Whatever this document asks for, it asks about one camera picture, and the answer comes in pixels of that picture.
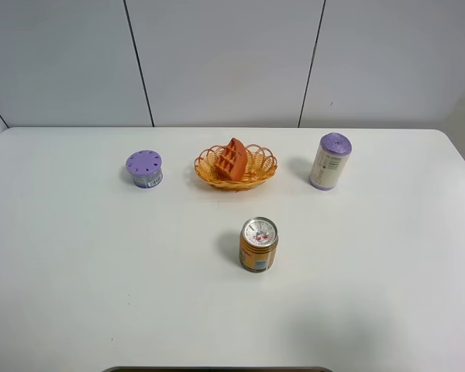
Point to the orange waffle piece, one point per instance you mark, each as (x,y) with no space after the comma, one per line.
(232,161)

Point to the purple white bag roll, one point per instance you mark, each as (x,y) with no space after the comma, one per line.
(331,158)

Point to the orange drink can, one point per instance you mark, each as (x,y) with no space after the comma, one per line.
(258,242)

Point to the purple air freshener jar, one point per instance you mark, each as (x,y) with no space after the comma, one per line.
(145,167)

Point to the orange wicker basket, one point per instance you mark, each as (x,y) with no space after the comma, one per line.
(261,166)

